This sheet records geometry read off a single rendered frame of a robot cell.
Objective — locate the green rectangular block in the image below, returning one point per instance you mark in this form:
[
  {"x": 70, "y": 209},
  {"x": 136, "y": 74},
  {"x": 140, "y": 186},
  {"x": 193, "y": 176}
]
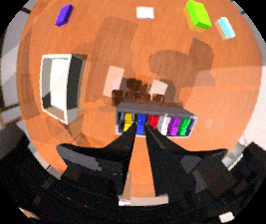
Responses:
[{"x": 198, "y": 15}]

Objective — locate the light blue flat block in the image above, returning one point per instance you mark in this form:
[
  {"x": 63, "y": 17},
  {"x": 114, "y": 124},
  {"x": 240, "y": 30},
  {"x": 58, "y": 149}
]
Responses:
[{"x": 225, "y": 26}]

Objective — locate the white square tray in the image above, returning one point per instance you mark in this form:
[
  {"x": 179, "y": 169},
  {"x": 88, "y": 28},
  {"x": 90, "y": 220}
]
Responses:
[{"x": 60, "y": 78}]

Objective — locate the small white flat tile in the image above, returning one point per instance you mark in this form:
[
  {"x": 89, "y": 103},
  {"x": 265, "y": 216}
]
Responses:
[{"x": 144, "y": 13}]

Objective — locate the blue flat bar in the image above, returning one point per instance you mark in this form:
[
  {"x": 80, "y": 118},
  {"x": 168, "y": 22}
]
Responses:
[{"x": 64, "y": 15}]

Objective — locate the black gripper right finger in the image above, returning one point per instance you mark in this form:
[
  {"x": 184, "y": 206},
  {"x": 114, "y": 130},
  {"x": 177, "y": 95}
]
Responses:
[{"x": 171, "y": 163}]

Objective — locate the red fuse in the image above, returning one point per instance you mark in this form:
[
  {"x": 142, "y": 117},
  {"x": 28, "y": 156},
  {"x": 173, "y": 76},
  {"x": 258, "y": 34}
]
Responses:
[{"x": 153, "y": 120}]

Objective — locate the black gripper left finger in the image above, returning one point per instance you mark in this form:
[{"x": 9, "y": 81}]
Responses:
[{"x": 111, "y": 162}]

